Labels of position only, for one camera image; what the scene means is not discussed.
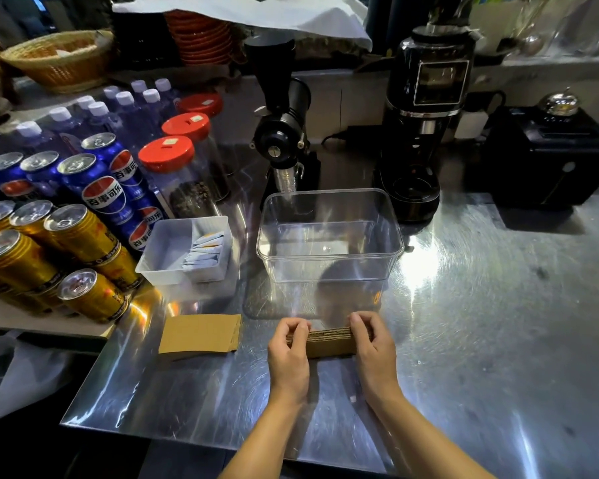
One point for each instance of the person's right hand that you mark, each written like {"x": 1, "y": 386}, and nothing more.
{"x": 377, "y": 359}

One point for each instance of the person's left hand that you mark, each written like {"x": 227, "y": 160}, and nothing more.
{"x": 287, "y": 366}

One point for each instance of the person's right thumb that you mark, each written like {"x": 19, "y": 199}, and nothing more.
{"x": 360, "y": 344}

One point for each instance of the person's left thumb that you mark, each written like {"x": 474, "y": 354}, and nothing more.
{"x": 303, "y": 344}

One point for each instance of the thick brown cardboard sleeve stack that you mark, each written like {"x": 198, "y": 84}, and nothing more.
{"x": 329, "y": 343}

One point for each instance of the person's right forearm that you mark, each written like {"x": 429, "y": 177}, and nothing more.
{"x": 424, "y": 438}

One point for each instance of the person's left forearm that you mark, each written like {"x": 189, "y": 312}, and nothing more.
{"x": 264, "y": 441}

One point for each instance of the thin brown cardboard sleeve stack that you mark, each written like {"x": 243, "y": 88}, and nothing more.
{"x": 199, "y": 334}

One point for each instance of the clear plastic container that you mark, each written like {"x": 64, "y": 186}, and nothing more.
{"x": 329, "y": 234}

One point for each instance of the row of white blue sachets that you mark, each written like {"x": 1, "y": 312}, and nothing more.
{"x": 204, "y": 251}

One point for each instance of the white plastic divided tray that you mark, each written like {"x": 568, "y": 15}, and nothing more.
{"x": 167, "y": 254}

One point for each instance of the red lid jar, dark beans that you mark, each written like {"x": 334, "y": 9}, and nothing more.
{"x": 177, "y": 179}

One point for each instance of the slim black coffee grinder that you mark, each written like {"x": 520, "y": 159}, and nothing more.
{"x": 282, "y": 129}

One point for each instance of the large black coffee grinder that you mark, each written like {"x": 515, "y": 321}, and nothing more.
{"x": 424, "y": 124}

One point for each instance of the red lid clear jar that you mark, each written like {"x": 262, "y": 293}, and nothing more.
{"x": 199, "y": 137}
{"x": 202, "y": 103}

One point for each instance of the group of blue soda cans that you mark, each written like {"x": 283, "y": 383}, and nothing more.
{"x": 95, "y": 189}

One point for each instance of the black box appliance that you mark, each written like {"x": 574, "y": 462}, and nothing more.
{"x": 549, "y": 154}

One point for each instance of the group of gold drink cans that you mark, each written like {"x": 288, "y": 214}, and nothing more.
{"x": 30, "y": 254}

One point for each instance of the white plastic bag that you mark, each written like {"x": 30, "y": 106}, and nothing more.
{"x": 15, "y": 374}

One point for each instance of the group of white cap water bottles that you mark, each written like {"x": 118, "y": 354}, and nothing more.
{"x": 100, "y": 117}

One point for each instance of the silver call bell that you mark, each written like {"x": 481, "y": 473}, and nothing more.
{"x": 559, "y": 102}

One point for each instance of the stack of orange bowls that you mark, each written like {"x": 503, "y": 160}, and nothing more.
{"x": 199, "y": 39}

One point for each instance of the white cloth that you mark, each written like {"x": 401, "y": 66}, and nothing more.
{"x": 259, "y": 12}

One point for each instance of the woven wicker basket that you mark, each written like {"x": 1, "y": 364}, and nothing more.
{"x": 60, "y": 62}

